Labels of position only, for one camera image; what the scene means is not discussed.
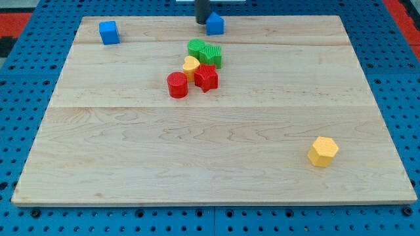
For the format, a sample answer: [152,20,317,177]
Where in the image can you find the yellow hexagon block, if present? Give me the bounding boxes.
[307,136,339,168]

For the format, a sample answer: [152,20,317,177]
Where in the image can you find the green star block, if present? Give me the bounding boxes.
[199,44,222,69]

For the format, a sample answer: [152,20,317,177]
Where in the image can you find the green cylinder block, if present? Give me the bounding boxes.
[187,38,206,60]

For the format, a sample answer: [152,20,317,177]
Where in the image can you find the red star block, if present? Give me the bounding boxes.
[194,64,219,92]

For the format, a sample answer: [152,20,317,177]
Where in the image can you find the blue cube block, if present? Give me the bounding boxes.
[99,21,120,45]

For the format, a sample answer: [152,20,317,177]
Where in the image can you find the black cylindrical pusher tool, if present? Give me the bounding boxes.
[194,0,210,25]

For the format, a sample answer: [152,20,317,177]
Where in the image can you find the blue triangle block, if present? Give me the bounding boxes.
[206,12,224,35]

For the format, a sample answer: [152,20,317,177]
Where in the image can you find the red cylinder block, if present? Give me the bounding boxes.
[167,71,188,98]

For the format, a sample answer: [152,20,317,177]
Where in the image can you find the light wooden board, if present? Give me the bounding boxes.
[11,16,417,207]

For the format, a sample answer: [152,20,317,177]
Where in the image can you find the yellow heart block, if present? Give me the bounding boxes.
[182,56,200,82]

